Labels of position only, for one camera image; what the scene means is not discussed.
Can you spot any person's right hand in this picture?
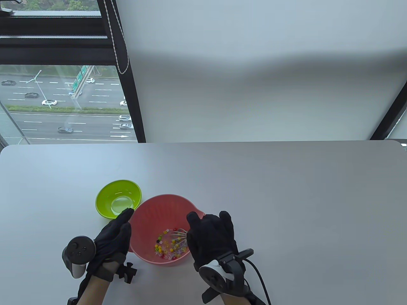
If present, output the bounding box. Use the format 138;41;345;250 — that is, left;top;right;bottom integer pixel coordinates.
186;211;239;272

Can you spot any person's left hand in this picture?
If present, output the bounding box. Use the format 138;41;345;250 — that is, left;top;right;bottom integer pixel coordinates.
86;208;135;282

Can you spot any wire whisk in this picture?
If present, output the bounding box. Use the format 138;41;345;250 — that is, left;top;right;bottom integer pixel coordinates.
167;228;189;247

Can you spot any small green plastic bowl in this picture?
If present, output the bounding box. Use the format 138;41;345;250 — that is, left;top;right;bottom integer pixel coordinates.
95;180;142;220

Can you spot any pile of colourful plastic decorations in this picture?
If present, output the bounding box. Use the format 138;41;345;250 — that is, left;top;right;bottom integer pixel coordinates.
154;227;188;261

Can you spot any pink plastic salad bowl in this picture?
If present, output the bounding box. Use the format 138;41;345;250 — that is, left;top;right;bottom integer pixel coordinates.
127;194;206;266

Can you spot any person's left forearm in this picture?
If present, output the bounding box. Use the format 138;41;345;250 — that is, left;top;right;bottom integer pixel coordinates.
76;275;110;305

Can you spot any person's right forearm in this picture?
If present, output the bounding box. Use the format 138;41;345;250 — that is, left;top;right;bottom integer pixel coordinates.
219;294;250;305

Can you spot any black and white left controller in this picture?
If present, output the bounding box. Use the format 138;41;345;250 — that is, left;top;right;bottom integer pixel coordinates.
62;235;96;279

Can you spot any black and white controller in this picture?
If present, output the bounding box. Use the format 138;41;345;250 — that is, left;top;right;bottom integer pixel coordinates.
62;235;96;279
198;248;254;304

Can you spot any black glove sensor clamp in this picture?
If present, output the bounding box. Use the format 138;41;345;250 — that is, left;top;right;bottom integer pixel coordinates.
116;262;138;284

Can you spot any black and white right controller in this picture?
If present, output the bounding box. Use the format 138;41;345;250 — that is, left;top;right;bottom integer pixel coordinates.
198;248;254;304

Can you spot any white roller blind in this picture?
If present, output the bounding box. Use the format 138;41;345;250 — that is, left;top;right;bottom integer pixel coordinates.
110;0;407;143

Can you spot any black cable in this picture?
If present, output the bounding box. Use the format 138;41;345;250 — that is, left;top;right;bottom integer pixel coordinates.
243;259;272;305

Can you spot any black window frame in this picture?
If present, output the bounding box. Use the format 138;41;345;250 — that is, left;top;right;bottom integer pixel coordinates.
0;0;146;145

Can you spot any white bead blind cord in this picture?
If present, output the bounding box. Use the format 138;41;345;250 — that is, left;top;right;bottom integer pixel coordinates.
103;0;130;75

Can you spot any black slanted window post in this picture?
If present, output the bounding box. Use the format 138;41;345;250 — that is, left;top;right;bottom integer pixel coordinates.
370;95;407;140

